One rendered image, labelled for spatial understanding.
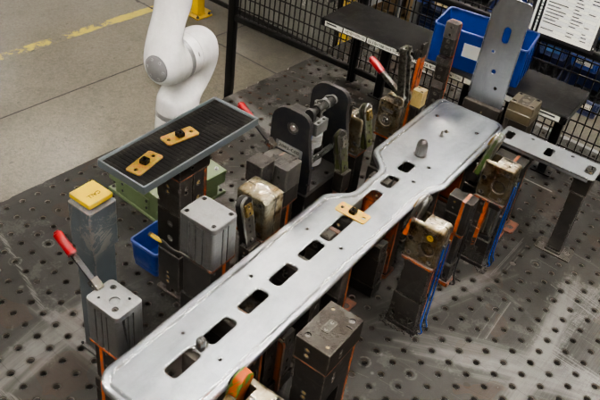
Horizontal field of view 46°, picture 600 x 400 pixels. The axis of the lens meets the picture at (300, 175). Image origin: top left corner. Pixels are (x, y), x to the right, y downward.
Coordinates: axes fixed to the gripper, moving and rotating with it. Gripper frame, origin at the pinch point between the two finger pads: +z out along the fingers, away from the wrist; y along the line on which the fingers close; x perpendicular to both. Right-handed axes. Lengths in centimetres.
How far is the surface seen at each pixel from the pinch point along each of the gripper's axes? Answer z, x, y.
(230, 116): 28.7, -19.0, -7.3
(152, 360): 45, -72, 21
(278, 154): 37.3, -13.4, 3.5
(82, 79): 145, 91, -203
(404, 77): 31.1, 33.8, 10.7
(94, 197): 29, -61, -7
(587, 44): 27, 90, 44
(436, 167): 45, 21, 31
